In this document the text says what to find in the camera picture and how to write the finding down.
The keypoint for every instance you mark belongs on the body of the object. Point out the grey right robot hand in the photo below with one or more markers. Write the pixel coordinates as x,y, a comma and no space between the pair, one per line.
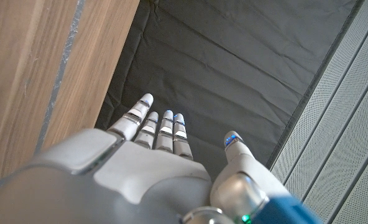
125,180

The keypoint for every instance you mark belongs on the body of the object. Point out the black backdrop curtain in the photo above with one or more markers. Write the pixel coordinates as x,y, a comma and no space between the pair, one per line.
218,62

